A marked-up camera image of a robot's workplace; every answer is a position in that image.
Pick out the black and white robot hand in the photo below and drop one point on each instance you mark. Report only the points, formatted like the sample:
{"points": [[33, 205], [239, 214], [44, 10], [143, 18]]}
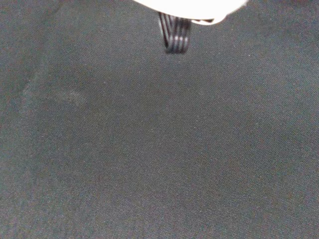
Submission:
{"points": [[194, 11]]}

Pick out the black cloth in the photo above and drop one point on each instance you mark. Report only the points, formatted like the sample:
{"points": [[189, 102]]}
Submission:
{"points": [[159, 139]]}

